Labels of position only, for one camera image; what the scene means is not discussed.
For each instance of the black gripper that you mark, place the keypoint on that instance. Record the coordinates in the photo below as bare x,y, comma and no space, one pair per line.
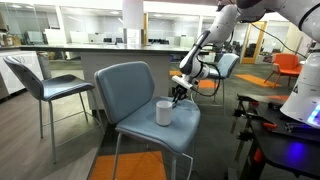
183,91

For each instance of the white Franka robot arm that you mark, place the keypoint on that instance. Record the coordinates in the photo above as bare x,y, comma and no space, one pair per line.
220,26

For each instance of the white ceramic mug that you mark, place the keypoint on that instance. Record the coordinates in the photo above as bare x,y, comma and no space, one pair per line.
164,115

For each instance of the blue padded chair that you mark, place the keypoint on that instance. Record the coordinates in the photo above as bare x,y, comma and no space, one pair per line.
228,65
60,86
126,86

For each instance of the white paper sign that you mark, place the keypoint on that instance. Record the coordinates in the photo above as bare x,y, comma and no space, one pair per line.
133,36

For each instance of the yellow framed glass door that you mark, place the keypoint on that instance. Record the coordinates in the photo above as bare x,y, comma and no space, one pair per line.
244,50

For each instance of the dark top island counter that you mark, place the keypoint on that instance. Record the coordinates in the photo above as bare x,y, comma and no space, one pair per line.
100,63

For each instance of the white round column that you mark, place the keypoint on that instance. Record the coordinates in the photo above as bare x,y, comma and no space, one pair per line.
132,15

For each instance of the orange black bar clamp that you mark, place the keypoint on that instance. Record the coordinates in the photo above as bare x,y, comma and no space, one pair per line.
269,126
258,155

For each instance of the orange armchair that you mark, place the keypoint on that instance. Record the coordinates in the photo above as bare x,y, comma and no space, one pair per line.
286,63

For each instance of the black robot table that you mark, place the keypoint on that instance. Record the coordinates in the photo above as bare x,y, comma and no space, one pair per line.
283,156

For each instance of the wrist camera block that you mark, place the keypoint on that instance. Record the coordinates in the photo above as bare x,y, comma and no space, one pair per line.
182,82

